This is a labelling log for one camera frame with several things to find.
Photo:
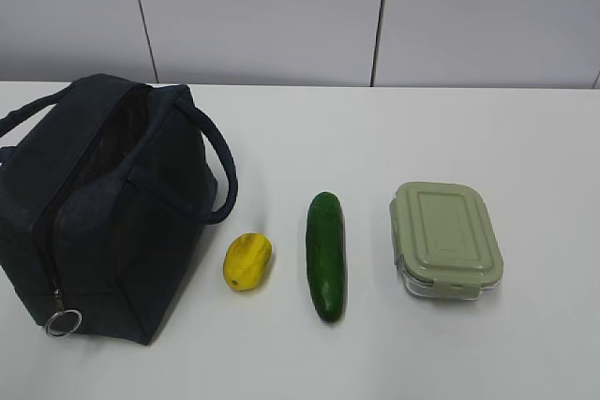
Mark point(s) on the dark navy lunch bag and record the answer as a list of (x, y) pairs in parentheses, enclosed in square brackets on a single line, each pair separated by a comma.
[(104, 201)]

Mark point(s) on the green lidded glass container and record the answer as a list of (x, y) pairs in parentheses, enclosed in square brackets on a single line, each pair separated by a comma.
[(444, 243)]

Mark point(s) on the green cucumber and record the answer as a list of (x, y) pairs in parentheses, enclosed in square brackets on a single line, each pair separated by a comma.
[(325, 256)]

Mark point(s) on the yellow lemon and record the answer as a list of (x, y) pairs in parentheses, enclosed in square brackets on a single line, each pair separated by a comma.
[(246, 261)]

